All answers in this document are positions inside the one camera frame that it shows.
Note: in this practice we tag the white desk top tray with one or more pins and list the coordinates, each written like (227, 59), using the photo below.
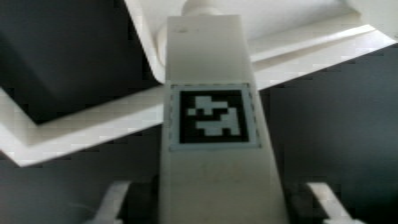
(307, 34)

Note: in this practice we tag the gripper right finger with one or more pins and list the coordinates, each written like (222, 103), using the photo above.
(337, 216)

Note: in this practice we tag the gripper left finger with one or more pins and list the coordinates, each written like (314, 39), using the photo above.
(110, 205)

